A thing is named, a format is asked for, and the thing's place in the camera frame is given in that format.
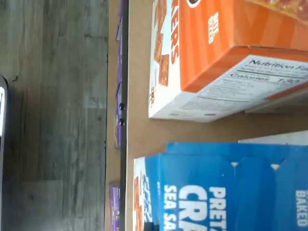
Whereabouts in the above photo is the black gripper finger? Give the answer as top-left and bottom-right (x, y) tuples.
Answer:
(143, 221), (159, 231)

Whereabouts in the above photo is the orange pretzel crackers box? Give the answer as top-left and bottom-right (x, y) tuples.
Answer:
(244, 0), (308, 114)
(148, 0), (308, 123)

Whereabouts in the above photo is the silver metal bar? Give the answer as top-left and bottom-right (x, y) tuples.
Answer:
(0, 86), (6, 137)

